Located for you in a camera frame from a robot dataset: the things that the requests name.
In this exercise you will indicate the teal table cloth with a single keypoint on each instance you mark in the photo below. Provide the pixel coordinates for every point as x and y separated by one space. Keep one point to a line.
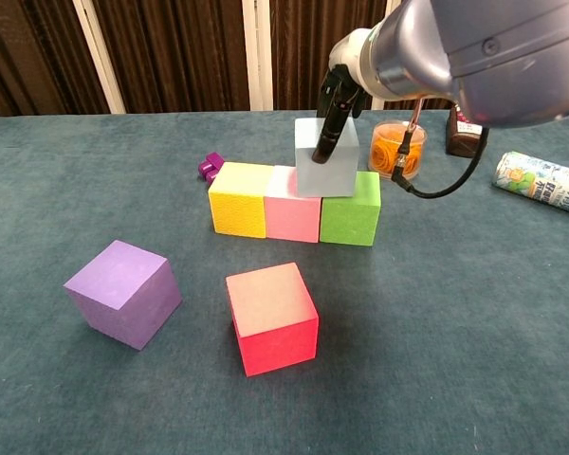
408 379

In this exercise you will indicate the yellow foam cube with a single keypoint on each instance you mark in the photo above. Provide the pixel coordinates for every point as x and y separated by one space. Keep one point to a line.
237 213

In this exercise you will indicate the right lavender robot arm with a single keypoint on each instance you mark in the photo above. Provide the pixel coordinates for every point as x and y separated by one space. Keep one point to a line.
502 57

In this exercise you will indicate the red foam cube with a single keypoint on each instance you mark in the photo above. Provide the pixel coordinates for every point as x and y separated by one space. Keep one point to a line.
272 322

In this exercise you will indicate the dark juice bottle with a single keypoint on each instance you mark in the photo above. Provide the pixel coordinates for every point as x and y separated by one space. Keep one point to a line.
462 142

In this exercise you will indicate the brown pleated curtain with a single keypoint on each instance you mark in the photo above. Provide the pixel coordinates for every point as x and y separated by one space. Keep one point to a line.
180 47

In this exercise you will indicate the clear jar of rubber bands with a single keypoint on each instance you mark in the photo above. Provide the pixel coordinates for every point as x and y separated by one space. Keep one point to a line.
384 156

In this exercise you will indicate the purple foam cube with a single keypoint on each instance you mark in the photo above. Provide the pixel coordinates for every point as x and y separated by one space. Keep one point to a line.
118 294

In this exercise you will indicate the pink foam cube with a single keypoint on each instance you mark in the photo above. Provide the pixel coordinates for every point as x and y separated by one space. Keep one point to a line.
291 218

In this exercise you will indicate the printed drink can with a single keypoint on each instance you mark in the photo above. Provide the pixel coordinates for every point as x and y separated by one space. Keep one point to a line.
536 182

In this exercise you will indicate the light blue foam cube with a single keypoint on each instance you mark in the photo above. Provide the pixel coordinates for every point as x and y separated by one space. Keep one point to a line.
332 180

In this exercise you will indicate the green foam cube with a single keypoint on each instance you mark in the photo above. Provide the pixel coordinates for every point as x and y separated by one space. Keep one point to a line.
348 218

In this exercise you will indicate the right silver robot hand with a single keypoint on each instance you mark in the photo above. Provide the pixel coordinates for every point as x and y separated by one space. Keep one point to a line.
348 57

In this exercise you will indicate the small purple toy block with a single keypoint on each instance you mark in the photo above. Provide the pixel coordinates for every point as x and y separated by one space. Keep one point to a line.
211 163

